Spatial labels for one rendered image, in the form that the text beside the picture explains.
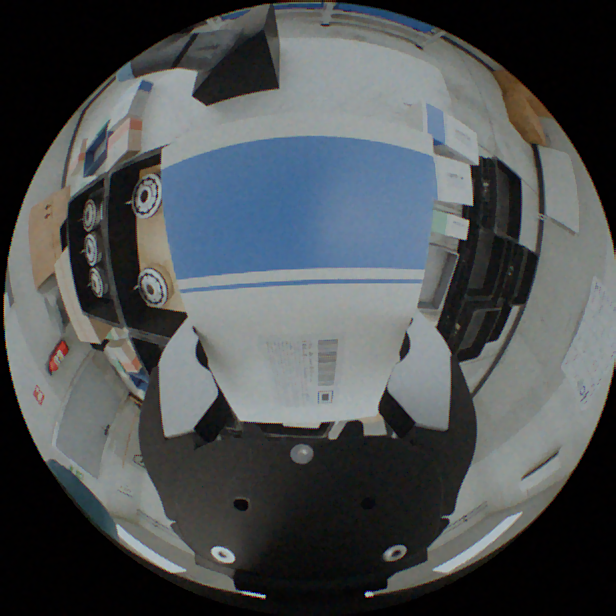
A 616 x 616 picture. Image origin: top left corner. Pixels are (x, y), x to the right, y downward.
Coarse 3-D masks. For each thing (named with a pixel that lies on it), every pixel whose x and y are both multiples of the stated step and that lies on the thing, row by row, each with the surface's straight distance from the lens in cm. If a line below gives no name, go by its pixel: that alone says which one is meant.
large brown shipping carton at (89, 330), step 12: (60, 264) 100; (60, 276) 105; (60, 288) 111; (72, 288) 91; (72, 300) 97; (72, 312) 105; (72, 324) 115; (84, 324) 95; (96, 324) 89; (84, 336) 105; (96, 336) 89
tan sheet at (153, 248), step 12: (156, 168) 52; (156, 216) 50; (144, 228) 54; (156, 228) 51; (144, 240) 54; (156, 240) 51; (144, 252) 55; (156, 252) 52; (168, 252) 50; (144, 264) 56; (168, 264) 51; (168, 300) 56; (180, 300) 53
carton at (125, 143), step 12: (132, 120) 81; (120, 132) 82; (132, 132) 78; (108, 144) 87; (120, 144) 78; (132, 144) 75; (108, 156) 83; (120, 156) 75; (132, 156) 79; (108, 168) 80
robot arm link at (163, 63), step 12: (168, 36) 48; (180, 36) 49; (156, 48) 48; (168, 48) 48; (180, 48) 48; (132, 60) 48; (144, 60) 48; (156, 60) 48; (168, 60) 48; (120, 72) 49; (132, 72) 49; (144, 72) 50; (156, 72) 53
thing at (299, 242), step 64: (256, 128) 9; (320, 128) 9; (384, 128) 9; (192, 192) 9; (256, 192) 8; (320, 192) 8; (384, 192) 9; (192, 256) 10; (256, 256) 9; (320, 256) 8; (384, 256) 9; (192, 320) 11; (256, 320) 10; (320, 320) 10; (384, 320) 11; (256, 384) 14; (320, 384) 13; (384, 384) 15
